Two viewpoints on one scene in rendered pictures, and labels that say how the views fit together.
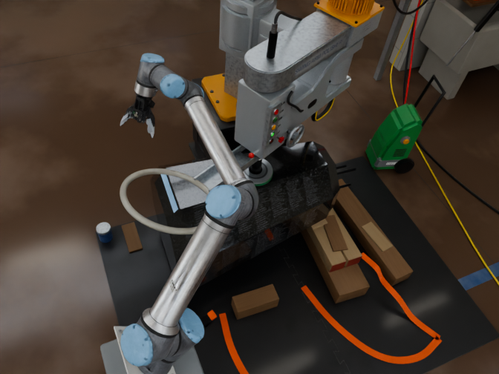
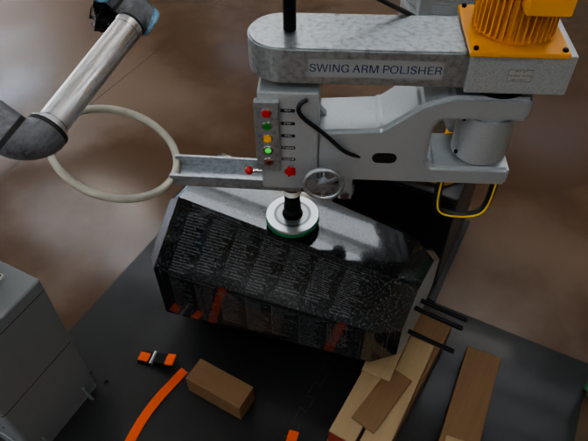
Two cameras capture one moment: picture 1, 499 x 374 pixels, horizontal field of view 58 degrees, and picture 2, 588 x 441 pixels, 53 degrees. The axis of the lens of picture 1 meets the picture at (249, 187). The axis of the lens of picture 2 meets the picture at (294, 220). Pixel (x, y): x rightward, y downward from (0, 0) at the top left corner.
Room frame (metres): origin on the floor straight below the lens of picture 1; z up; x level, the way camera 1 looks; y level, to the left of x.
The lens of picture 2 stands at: (0.95, -1.40, 2.61)
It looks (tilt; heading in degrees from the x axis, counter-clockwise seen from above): 47 degrees down; 57
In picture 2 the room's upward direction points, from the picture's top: 1 degrees counter-clockwise
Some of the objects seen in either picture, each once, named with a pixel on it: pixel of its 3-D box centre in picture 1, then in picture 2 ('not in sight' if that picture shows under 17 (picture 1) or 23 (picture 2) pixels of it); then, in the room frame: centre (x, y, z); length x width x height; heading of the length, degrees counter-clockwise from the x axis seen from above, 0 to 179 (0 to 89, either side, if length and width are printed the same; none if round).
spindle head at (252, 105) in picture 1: (272, 108); (313, 128); (1.90, -0.07, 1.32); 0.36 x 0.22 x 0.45; 143
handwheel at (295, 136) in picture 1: (290, 133); (323, 177); (1.86, -0.19, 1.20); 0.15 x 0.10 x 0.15; 143
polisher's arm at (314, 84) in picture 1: (308, 87); (403, 136); (2.14, -0.27, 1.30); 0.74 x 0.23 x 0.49; 143
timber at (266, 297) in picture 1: (255, 301); (220, 388); (1.36, -0.13, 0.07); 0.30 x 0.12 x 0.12; 116
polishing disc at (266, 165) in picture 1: (255, 170); (292, 214); (1.84, -0.02, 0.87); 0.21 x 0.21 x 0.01
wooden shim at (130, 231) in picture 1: (131, 237); not in sight; (1.78, 0.83, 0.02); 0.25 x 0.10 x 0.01; 29
